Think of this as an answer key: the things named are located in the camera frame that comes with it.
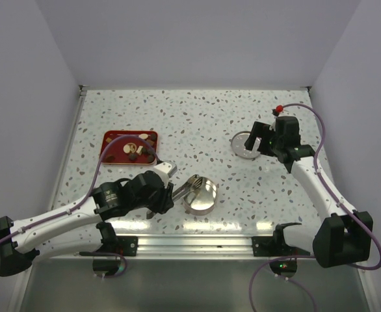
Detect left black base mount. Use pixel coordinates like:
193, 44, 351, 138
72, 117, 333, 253
79, 222, 138, 257

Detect dark chocolate at tray corner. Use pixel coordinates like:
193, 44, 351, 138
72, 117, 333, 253
105, 155, 114, 163

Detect aluminium front rail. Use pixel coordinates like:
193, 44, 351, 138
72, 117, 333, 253
39, 234, 254, 260

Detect silver metal tweezers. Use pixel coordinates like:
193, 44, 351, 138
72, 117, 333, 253
172, 174, 203, 202

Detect dark round chocolate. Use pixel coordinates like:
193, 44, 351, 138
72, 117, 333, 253
142, 148, 153, 155

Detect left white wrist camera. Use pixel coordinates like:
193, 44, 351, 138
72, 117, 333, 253
152, 161, 177, 183

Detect round silver tin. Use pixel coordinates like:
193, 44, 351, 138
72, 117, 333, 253
182, 175, 218, 216

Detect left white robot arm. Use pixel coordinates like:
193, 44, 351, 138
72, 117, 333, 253
0, 168, 174, 277

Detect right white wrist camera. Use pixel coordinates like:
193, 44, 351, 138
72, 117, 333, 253
269, 105, 284, 131

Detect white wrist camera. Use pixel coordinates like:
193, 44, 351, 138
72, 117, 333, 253
269, 105, 284, 131
152, 161, 177, 183

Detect round silver tin lid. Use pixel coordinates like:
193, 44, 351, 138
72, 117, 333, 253
231, 131, 261, 159

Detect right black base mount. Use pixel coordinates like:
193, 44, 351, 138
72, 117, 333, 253
251, 222, 311, 257

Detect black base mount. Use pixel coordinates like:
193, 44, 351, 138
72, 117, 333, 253
251, 222, 311, 257
79, 222, 138, 257

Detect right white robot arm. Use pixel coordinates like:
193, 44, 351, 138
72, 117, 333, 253
244, 116, 373, 268

